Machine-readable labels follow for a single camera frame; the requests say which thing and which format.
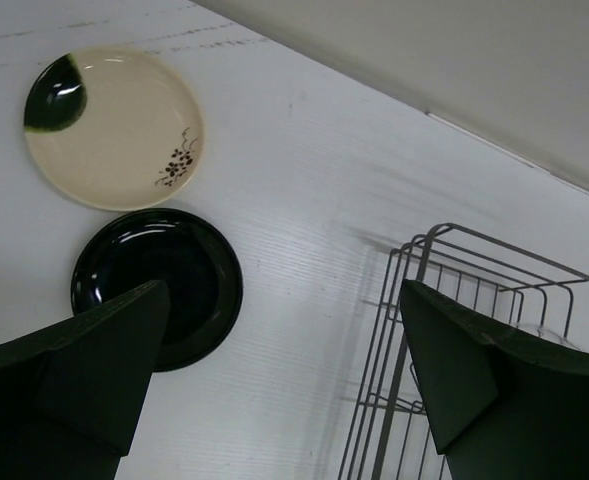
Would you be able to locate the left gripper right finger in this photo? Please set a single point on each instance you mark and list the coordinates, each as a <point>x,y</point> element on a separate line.
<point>501,403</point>

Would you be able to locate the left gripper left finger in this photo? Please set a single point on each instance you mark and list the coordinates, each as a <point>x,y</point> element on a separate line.
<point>71,394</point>

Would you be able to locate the clear glass plate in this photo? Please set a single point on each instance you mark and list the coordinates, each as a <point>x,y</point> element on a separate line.
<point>546,334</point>

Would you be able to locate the black plate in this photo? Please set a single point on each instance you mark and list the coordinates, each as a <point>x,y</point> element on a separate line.
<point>195,260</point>

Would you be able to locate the cream plate with flowers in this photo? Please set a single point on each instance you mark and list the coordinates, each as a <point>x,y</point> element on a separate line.
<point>114,128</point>

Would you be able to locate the grey wire dish rack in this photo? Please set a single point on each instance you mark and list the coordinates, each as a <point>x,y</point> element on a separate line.
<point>389,435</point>

